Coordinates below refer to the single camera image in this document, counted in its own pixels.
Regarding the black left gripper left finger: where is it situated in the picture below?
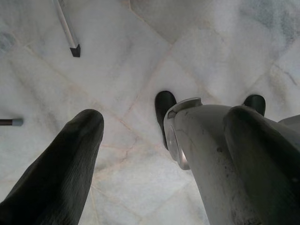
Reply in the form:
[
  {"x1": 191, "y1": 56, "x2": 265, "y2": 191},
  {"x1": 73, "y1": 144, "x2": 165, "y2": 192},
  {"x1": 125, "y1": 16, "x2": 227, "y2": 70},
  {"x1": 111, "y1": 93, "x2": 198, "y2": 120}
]
[{"x1": 0, "y1": 109, "x2": 105, "y2": 225}]

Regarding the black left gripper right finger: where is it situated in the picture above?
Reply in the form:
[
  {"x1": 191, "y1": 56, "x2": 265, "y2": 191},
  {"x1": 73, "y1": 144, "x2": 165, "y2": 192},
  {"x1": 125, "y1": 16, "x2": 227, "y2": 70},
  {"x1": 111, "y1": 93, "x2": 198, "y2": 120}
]
[{"x1": 224, "y1": 105, "x2": 300, "y2": 225}]

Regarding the black robot right foot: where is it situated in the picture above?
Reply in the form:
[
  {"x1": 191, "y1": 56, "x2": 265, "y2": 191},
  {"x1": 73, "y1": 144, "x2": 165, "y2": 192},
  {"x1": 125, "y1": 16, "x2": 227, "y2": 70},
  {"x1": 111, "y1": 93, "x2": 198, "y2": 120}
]
[{"x1": 243, "y1": 94, "x2": 267, "y2": 117}]

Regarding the black robot foot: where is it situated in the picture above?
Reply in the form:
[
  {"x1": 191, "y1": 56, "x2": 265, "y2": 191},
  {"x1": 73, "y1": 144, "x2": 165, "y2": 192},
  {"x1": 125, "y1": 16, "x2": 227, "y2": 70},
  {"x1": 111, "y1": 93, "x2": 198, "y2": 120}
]
[
  {"x1": 243, "y1": 94, "x2": 267, "y2": 117},
  {"x1": 154, "y1": 90, "x2": 178, "y2": 150}
]

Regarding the marble top folding table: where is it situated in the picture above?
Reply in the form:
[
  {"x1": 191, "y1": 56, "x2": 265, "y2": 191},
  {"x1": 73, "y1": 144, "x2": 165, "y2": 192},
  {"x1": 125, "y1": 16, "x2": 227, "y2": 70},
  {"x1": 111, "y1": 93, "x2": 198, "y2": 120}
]
[{"x1": 0, "y1": 118, "x2": 24, "y2": 127}]

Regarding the black robot left foot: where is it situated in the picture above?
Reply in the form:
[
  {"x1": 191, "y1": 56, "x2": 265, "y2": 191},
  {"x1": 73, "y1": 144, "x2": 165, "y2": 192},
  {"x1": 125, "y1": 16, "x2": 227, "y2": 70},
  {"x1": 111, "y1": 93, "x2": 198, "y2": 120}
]
[{"x1": 154, "y1": 90, "x2": 178, "y2": 150}]

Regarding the silver metal clothes rack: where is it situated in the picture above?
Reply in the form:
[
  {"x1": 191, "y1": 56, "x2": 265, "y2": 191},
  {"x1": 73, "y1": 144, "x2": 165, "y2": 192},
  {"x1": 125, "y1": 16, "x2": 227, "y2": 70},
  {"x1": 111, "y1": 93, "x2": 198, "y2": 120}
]
[{"x1": 52, "y1": 0, "x2": 82, "y2": 58}]

